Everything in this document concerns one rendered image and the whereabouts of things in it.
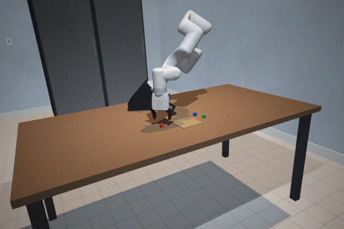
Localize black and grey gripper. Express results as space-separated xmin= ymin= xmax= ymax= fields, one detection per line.
xmin=147 ymin=92 xmax=176 ymax=120

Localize beige flat mat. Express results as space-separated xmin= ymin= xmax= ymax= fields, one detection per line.
xmin=171 ymin=116 xmax=203 ymax=129

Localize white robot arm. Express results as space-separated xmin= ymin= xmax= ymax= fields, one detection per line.
xmin=147 ymin=10 xmax=212 ymax=94

